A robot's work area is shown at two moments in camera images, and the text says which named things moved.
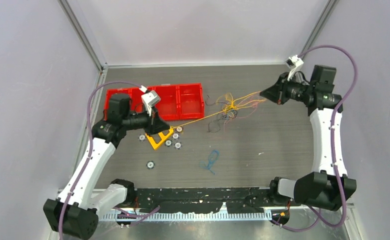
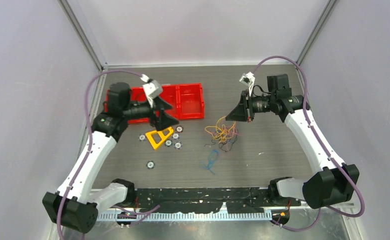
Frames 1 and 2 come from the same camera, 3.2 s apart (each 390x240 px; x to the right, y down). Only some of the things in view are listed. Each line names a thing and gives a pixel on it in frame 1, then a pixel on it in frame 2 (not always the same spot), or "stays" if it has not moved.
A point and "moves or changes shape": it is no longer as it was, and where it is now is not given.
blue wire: [213, 157] stays
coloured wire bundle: [240, 107] moves or changes shape
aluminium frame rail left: [90, 123] stays
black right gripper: [278, 92] -> [239, 113]
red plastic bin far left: [109, 92] stays
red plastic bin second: [136, 105] stays
